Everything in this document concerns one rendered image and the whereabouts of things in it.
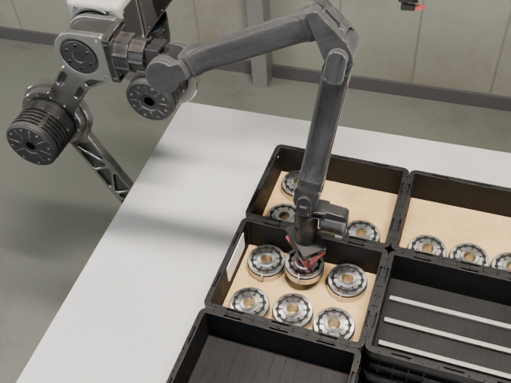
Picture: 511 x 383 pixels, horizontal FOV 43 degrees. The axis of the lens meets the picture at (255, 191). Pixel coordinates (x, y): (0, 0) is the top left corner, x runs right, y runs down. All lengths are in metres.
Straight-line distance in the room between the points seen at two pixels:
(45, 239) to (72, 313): 1.20
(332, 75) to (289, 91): 2.37
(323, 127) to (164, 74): 0.35
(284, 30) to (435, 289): 0.83
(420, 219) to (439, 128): 1.58
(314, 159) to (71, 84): 0.97
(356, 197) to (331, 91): 0.68
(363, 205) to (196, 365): 0.68
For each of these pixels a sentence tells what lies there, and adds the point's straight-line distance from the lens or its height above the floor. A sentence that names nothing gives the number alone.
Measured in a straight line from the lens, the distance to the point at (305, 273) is 1.69.
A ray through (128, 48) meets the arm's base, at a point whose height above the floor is 1.48.
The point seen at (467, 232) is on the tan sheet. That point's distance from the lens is 1.90.
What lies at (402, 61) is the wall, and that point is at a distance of 3.52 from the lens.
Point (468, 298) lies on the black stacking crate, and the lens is 1.77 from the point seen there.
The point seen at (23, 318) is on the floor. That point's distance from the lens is 2.91.
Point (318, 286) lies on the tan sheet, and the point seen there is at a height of 0.83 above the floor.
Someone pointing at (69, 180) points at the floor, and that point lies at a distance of 3.35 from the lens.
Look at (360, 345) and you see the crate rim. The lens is 1.54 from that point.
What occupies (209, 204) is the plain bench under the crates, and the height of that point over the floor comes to 0.70.
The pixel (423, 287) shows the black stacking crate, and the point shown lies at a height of 0.83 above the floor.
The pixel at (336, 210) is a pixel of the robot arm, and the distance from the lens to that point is 1.53.
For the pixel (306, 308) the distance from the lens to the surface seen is 1.67.
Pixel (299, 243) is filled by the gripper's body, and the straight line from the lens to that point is 1.61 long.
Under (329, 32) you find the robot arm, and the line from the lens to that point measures 1.25.
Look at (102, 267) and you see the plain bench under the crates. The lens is 2.03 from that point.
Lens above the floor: 2.27
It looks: 47 degrees down
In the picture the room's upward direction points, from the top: 5 degrees counter-clockwise
